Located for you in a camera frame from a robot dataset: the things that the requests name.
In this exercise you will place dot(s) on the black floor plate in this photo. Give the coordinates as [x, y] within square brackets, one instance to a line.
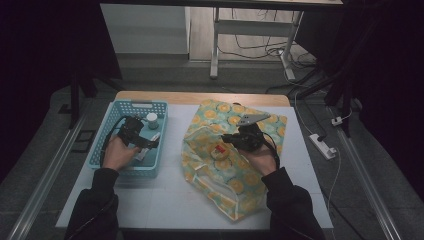
[83, 141]

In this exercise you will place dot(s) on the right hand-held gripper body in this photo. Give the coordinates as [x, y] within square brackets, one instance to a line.
[250, 135]

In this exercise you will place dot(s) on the small white jar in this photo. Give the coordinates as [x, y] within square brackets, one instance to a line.
[152, 120]

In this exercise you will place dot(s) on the blue plastic basket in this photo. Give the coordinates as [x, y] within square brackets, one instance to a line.
[100, 150]

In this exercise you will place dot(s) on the white partition panel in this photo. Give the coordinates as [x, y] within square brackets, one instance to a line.
[143, 30]

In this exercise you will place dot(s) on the small white adapter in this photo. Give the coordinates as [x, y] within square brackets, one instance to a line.
[336, 121]

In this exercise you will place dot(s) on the person's left hand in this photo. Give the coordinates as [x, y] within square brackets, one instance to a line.
[116, 156]

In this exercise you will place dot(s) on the white tube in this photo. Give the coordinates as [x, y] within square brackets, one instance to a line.
[144, 154]

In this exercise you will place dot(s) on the lemon print fabric bag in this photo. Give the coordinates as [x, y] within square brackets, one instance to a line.
[226, 180]

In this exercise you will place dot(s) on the person's right hand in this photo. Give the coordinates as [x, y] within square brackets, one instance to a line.
[261, 161]

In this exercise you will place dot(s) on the metal floor rail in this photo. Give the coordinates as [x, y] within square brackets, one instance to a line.
[46, 180]
[366, 180]

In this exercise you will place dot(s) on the white table mat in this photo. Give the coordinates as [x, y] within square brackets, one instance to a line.
[160, 200]

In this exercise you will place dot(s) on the white desk frame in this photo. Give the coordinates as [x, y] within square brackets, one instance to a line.
[253, 27]

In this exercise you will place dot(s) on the white power strip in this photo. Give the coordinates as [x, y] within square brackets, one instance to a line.
[321, 146]

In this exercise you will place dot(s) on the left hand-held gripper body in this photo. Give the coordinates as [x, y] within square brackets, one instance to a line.
[130, 130]

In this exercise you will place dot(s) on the black stand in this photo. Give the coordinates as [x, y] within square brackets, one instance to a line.
[75, 100]
[343, 100]

